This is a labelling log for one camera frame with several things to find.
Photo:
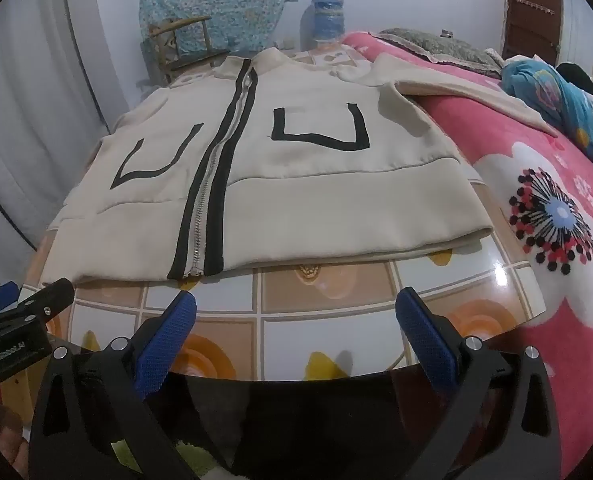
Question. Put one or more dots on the white curtain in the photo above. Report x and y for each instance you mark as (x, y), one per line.
(41, 110)

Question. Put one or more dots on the green leaf-print pillow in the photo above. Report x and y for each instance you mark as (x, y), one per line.
(436, 45)

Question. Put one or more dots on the pink floral blanket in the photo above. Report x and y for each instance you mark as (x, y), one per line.
(551, 320)

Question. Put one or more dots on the patterned tile-print tablecloth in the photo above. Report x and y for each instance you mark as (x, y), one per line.
(326, 305)

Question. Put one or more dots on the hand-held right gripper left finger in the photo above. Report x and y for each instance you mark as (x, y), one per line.
(169, 340)

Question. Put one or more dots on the wooden chair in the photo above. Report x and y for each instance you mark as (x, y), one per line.
(186, 52)

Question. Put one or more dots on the blue printed clothing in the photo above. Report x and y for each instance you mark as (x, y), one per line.
(551, 90)

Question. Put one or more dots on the teal patterned hanging cloth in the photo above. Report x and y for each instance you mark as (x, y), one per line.
(216, 0)

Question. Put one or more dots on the cream jacket with black trim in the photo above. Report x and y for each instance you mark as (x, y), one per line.
(326, 200)

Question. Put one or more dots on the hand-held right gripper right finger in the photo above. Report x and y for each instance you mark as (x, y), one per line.
(426, 340)

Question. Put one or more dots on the black cloth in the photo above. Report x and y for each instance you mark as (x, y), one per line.
(578, 80)

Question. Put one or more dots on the brown wooden door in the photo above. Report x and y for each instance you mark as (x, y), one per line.
(533, 10)

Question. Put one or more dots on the blue water jug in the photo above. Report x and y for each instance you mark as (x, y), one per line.
(328, 17)

